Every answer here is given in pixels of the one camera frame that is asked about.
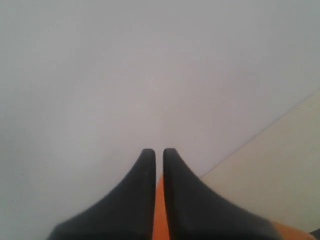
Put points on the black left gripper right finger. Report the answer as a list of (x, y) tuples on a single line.
[(195, 212)]

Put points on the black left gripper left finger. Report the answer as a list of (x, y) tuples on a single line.
[(125, 213)]

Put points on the orange dish soap pump bottle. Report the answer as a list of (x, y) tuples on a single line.
[(161, 230)]

